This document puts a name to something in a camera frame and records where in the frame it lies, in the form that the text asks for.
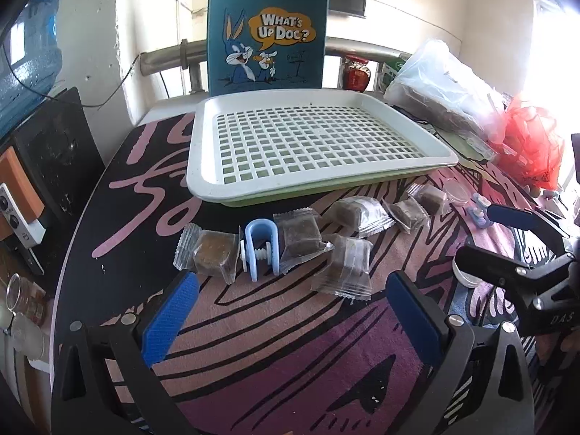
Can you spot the wooden white speaker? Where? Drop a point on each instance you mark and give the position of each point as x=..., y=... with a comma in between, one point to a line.
x=18, y=208

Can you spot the small clear plastic packet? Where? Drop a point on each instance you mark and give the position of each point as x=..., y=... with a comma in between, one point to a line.
x=475, y=145

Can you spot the red sauce jar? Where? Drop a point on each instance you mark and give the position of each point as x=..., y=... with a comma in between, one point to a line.
x=358, y=75

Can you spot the blue water jug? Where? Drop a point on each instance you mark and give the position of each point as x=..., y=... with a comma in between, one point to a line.
x=31, y=54

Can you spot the white perforated plastic tray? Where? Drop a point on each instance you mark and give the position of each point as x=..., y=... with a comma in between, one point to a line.
x=199, y=154

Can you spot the printed blanket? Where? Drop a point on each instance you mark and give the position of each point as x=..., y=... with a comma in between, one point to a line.
x=272, y=349

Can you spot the black water dispenser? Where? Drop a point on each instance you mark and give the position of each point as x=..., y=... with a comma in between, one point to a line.
x=54, y=154

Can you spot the light green plastic tray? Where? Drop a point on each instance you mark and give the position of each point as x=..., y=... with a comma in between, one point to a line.
x=281, y=195

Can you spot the metal pipe railing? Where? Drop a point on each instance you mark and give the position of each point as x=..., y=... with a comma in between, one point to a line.
x=163, y=56

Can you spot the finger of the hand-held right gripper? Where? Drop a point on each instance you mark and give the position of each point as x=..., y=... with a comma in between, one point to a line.
x=512, y=215
x=494, y=265

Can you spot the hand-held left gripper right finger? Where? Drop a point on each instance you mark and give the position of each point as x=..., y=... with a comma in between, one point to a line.
x=414, y=321

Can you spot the glass jar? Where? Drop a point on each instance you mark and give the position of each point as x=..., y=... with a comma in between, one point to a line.
x=25, y=297

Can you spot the green white carton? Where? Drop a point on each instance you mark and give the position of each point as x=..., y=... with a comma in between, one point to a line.
x=389, y=72

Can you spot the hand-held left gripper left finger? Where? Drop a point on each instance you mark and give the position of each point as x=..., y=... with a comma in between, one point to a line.
x=170, y=321

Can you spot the blue plastic screw clip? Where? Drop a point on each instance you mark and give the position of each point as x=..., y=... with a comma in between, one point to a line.
x=479, y=210
x=259, y=229

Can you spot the red plastic bag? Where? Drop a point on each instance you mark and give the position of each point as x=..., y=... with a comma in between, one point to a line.
x=530, y=140

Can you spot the clear plastic bag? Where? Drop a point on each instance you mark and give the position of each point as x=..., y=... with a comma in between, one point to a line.
x=444, y=86

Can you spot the clear packet of brown cube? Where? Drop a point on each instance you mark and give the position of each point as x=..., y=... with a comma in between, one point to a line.
x=210, y=253
x=299, y=240
x=428, y=198
x=349, y=265
x=408, y=215
x=355, y=213

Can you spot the blue cartoon rabbit tote bag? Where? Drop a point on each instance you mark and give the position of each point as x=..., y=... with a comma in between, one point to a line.
x=272, y=68

